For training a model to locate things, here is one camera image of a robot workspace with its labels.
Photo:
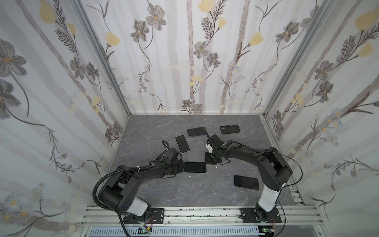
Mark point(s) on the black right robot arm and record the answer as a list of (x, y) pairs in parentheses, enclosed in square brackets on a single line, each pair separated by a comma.
[(274, 170)]

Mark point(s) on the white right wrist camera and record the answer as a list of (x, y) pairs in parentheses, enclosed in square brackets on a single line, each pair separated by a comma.
[(209, 147)]

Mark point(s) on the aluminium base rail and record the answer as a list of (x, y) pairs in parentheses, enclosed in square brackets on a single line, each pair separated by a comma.
[(298, 220)]

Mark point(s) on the black phone case far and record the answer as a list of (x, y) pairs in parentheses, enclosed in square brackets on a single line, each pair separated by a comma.
[(229, 129)]

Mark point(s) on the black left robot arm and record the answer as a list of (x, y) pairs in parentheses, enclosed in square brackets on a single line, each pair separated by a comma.
[(117, 191)]

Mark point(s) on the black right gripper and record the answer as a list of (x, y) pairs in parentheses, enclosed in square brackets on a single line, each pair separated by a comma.
[(213, 154)]

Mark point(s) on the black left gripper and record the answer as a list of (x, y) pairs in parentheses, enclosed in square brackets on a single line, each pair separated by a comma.
[(180, 163)]

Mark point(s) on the blue phone black screen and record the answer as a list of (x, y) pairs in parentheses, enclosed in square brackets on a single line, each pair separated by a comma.
[(182, 144)]

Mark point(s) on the light blue phone case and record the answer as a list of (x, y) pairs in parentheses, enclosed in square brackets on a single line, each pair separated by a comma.
[(182, 144)]

